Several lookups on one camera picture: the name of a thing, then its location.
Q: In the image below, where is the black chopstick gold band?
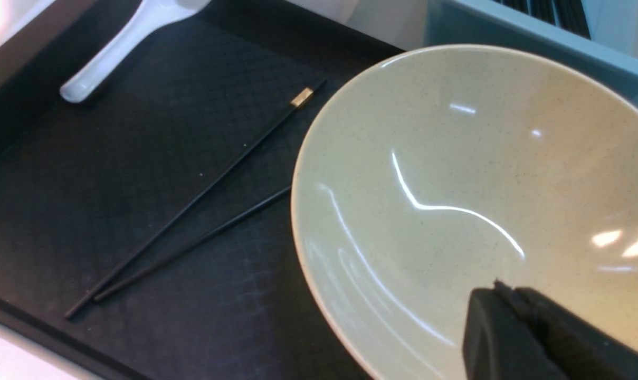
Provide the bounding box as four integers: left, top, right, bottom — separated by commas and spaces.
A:
64, 77, 328, 320
93, 185, 291, 303

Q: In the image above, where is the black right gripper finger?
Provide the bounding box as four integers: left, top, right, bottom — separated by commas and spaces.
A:
462, 280, 638, 379

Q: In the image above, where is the white ceramic soup spoon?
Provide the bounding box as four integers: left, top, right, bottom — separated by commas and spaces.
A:
59, 1, 210, 103

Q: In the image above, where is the black serving tray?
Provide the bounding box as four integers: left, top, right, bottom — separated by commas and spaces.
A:
0, 1, 401, 379

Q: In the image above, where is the blue-grey chopstick bin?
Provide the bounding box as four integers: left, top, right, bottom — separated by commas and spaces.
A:
425, 1, 638, 108

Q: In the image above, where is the bundle of black chopsticks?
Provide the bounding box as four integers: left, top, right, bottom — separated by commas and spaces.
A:
496, 0, 591, 40

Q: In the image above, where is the beige noodle bowl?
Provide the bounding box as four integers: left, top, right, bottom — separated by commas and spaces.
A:
291, 45, 638, 379

